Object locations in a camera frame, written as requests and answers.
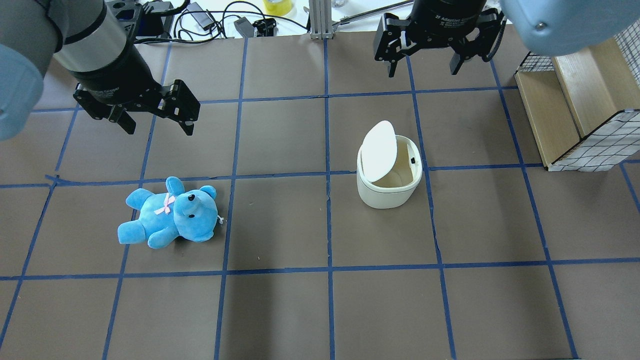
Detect white lidded trash can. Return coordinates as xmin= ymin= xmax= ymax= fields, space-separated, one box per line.
xmin=356 ymin=120 xmax=423 ymax=210

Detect wooden box with grid cloth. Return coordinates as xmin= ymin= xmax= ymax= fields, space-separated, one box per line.
xmin=514 ymin=22 xmax=640 ymax=173

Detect aluminium frame post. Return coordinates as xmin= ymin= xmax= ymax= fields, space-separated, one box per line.
xmin=308 ymin=0 xmax=335 ymax=40

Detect yellow tape roll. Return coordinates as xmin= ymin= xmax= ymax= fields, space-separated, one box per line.
xmin=263 ymin=0 xmax=293 ymax=17

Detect black power adapter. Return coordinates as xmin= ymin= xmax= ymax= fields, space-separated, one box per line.
xmin=186 ymin=2 xmax=215 ymax=31

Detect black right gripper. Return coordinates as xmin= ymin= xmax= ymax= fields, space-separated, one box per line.
xmin=373 ymin=0 xmax=506 ymax=78

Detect long metal grabber rod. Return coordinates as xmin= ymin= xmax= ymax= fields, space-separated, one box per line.
xmin=332 ymin=0 xmax=414 ymax=28

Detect blue teddy bear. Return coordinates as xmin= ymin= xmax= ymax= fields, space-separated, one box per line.
xmin=117 ymin=177 xmax=225 ymax=249

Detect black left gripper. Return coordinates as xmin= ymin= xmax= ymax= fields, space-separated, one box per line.
xmin=71 ymin=44 xmax=201 ymax=136

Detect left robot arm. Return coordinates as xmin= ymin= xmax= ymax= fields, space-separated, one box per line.
xmin=0 ymin=0 xmax=201 ymax=141

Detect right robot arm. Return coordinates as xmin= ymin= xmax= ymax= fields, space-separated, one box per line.
xmin=373 ymin=0 xmax=640 ymax=77

